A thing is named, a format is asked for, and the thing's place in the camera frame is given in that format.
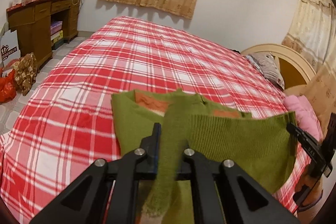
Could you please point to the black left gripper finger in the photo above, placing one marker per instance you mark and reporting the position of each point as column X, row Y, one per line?
column 308, row 146
column 222, row 192
column 107, row 190

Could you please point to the white paper bag with logo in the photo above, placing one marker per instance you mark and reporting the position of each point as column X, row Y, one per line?
column 9, row 47

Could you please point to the grey floral pillow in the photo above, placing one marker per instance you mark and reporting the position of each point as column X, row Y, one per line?
column 265, row 63

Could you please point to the red white plaid bedsheet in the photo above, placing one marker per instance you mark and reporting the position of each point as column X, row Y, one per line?
column 68, row 122

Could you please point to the brown wooden desk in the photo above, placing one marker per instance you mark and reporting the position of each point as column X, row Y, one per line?
column 32, row 23

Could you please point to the red plastic bag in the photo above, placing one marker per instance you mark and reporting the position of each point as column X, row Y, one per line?
column 7, row 89

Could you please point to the pink padded garment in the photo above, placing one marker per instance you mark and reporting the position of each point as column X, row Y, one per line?
column 305, row 115

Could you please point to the green orange cream striped sweater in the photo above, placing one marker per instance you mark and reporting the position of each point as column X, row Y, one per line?
column 261, row 147

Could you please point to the beige curtain on right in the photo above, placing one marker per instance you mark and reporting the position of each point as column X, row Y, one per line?
column 312, row 35

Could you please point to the beige wooden headboard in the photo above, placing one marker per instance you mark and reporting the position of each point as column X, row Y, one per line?
column 295, row 70

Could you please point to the brown patterned cloth bundle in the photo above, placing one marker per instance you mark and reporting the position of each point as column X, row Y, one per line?
column 26, row 71

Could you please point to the person's right hand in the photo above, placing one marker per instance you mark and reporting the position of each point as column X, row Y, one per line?
column 308, row 191

